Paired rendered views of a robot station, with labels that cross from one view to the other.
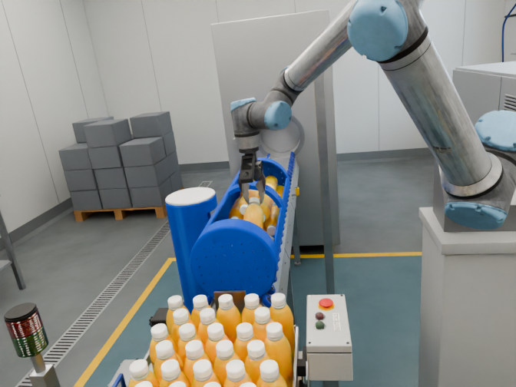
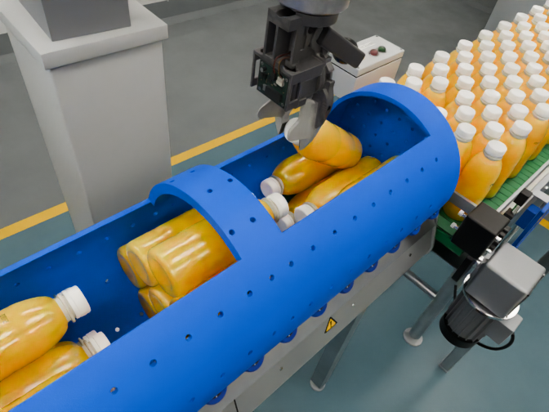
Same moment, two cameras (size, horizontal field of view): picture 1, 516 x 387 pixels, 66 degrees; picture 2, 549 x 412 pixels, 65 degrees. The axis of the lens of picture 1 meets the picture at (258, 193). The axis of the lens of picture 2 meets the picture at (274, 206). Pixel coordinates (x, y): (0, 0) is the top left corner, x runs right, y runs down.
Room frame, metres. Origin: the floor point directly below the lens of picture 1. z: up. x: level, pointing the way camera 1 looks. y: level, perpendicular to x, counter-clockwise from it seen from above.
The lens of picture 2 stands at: (1.85, 0.28, 1.62)
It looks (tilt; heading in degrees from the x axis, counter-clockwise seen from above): 47 degrees down; 211
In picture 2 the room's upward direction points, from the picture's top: 10 degrees clockwise
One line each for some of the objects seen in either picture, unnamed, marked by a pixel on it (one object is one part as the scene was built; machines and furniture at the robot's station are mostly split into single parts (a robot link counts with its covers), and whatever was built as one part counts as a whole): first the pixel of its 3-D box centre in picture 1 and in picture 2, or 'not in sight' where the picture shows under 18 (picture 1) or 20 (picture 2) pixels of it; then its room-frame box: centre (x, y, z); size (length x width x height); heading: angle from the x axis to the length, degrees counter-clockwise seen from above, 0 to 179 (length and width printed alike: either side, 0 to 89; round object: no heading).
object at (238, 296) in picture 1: (232, 307); not in sight; (1.07, 0.12, 0.99); 0.10 x 0.02 x 0.12; 81
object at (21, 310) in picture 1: (31, 340); not in sight; (0.75, 0.54, 1.18); 0.06 x 0.06 x 0.16
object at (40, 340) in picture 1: (30, 339); not in sight; (0.75, 0.54, 1.18); 0.06 x 0.06 x 0.05
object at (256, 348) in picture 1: (256, 348); (440, 69); (0.74, 0.04, 1.09); 0.04 x 0.04 x 0.02
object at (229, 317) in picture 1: (230, 331); not in sight; (0.95, 0.12, 0.99); 0.07 x 0.07 x 0.19
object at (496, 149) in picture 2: (175, 302); (495, 149); (0.97, 0.27, 1.09); 0.04 x 0.04 x 0.02
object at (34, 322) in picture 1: (24, 322); not in sight; (0.75, 0.54, 1.23); 0.06 x 0.06 x 0.04
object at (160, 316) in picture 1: (169, 327); (476, 231); (1.06, 0.32, 0.95); 0.10 x 0.07 x 0.10; 81
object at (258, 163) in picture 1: (250, 163); (296, 52); (1.41, 0.01, 1.36); 0.09 x 0.08 x 0.12; 171
